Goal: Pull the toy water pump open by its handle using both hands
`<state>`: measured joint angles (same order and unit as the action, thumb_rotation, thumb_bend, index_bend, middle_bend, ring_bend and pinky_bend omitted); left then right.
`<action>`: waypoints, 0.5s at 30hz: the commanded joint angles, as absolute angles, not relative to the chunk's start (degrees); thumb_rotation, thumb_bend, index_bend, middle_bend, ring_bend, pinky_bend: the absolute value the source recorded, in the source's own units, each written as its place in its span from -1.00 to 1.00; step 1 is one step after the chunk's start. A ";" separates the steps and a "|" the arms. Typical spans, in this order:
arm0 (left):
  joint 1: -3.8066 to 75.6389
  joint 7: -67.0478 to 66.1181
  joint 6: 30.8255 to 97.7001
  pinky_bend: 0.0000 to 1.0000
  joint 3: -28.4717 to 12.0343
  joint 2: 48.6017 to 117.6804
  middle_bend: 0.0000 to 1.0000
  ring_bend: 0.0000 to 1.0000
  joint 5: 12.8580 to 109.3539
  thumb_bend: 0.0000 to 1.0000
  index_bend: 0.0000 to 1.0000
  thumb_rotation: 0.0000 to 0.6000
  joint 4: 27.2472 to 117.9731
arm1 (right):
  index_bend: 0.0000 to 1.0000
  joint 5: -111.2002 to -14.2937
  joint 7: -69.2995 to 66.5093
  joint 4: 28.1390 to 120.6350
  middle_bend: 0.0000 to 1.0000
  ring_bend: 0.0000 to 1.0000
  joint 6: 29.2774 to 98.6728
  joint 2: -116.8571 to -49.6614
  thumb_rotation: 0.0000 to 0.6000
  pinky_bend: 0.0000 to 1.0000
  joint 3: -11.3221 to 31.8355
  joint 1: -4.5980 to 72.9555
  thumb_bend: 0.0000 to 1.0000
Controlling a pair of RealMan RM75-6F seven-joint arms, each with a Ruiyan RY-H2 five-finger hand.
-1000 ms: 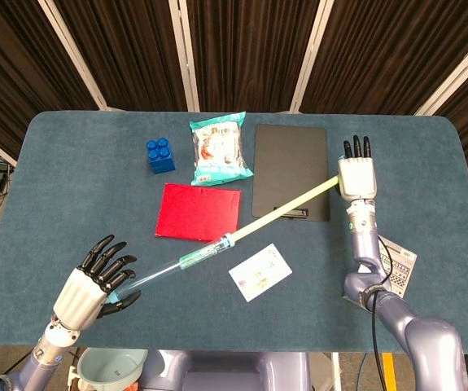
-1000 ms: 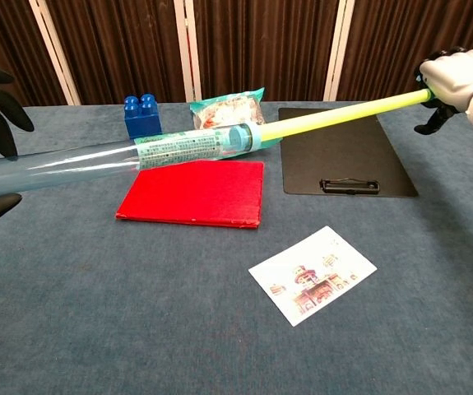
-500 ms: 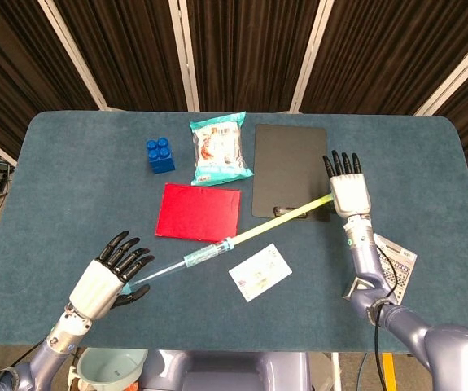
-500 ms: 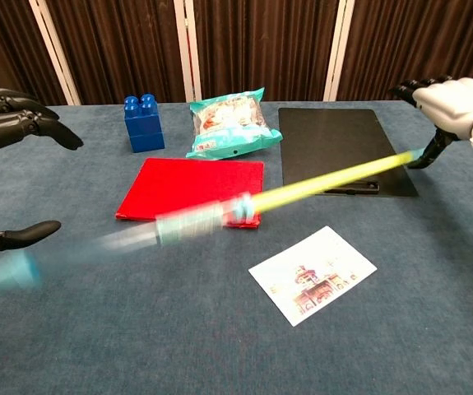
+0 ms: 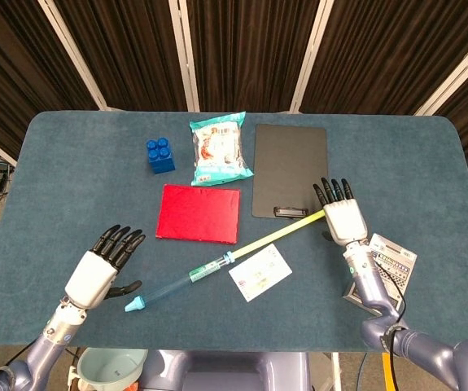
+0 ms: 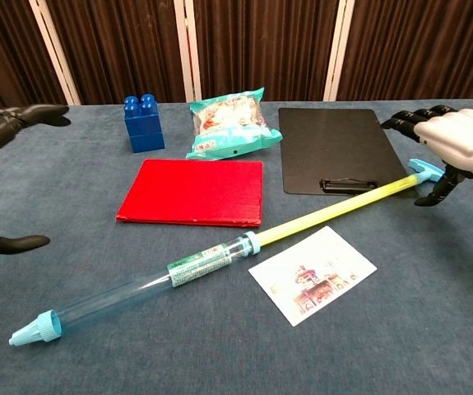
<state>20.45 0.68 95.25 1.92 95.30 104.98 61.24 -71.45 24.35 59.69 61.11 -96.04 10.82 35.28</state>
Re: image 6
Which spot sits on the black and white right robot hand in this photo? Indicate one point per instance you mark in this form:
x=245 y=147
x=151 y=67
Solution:
x=462 y=140

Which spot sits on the yellow and teal water pump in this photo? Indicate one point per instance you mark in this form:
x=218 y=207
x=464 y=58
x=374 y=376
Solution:
x=195 y=267

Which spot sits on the brown curtain partition screen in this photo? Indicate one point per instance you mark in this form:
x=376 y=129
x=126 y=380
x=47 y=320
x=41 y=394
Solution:
x=261 y=49
x=425 y=49
x=1 y=49
x=117 y=49

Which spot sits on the black clipboard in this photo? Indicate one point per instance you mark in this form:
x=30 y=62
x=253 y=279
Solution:
x=335 y=144

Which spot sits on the blue toy building block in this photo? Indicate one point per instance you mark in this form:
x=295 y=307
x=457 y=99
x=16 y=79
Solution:
x=145 y=131

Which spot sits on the white picture postcard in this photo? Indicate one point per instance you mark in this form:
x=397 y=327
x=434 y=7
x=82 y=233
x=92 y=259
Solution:
x=314 y=280

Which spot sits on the red flat notebook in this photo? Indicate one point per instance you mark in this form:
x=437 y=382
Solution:
x=191 y=193

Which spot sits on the teal snack bag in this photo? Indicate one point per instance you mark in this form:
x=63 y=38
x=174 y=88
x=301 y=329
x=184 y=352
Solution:
x=228 y=138

